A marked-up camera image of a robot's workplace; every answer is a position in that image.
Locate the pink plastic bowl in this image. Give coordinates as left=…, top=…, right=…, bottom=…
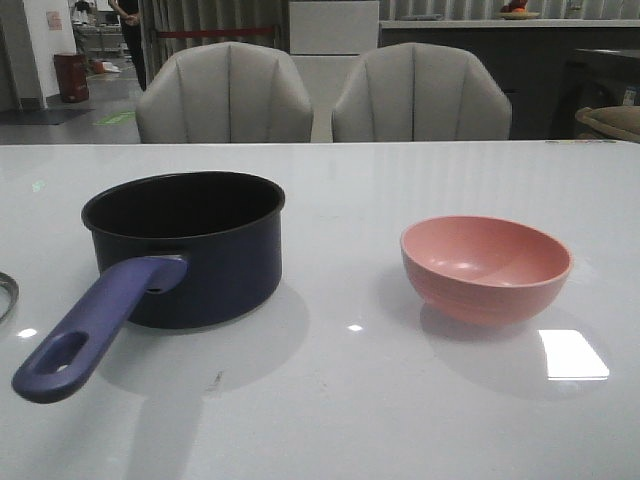
left=400, top=215, right=573, bottom=326

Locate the glass lid with blue knob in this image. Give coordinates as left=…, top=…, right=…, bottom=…
left=0, top=272, right=19, bottom=321

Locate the dark blue saucepan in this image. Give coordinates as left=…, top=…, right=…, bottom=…
left=11, top=171, right=285, bottom=404

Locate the right grey upholstered chair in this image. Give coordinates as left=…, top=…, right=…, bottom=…
left=331, top=43, right=512, bottom=143

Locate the grey upholstered chair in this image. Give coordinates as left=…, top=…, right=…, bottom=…
left=136, top=42, right=314, bottom=144
left=331, top=43, right=512, bottom=143

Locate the left grey upholstered chair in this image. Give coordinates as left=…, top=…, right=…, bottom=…
left=136, top=42, right=314, bottom=144

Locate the white cabinet block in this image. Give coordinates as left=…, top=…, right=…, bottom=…
left=289, top=1, right=380, bottom=143

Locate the red barrier tape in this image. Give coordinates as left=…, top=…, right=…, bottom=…
left=155, top=25, right=278, bottom=39

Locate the dark grey counter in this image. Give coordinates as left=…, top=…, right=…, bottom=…
left=378, top=19, right=639, bottom=140

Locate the red bin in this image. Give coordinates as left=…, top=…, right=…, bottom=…
left=53, top=53, right=89, bottom=103

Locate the person in dark trousers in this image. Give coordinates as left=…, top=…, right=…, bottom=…
left=108, top=0, right=147, bottom=91

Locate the fruit plate on counter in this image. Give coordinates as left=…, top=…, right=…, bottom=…
left=498, top=0, right=540, bottom=20

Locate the dark side table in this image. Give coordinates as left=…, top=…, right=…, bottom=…
left=549, top=49, right=639, bottom=139

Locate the beige cushion seat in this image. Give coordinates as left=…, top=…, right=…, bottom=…
left=575, top=105, right=640, bottom=143

